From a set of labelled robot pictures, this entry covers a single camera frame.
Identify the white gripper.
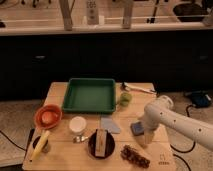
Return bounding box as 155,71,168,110
140,115,159,144

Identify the blue sponge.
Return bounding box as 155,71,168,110
130,122,144,136

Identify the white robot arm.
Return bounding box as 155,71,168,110
140,95,213,151

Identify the green plastic tray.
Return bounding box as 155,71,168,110
62,78,116,114

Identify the brown granola cluster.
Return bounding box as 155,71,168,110
121,145,150,168

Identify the black round plate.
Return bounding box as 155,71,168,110
88,129,115,159

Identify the green mug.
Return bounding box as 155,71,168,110
116,92,132,107

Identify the wooden block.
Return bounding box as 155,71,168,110
95,129,107,157

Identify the white cup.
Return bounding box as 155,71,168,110
69,116,87,135

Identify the small metal clip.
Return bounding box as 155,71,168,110
73,135,88,143

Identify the wooden table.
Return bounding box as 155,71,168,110
23,91,176,171

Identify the orange bowl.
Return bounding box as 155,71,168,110
34,104,62,129

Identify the small black bowl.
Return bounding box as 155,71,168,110
33,136,51,153

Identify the black power cable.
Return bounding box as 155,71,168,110
169,103,201,171

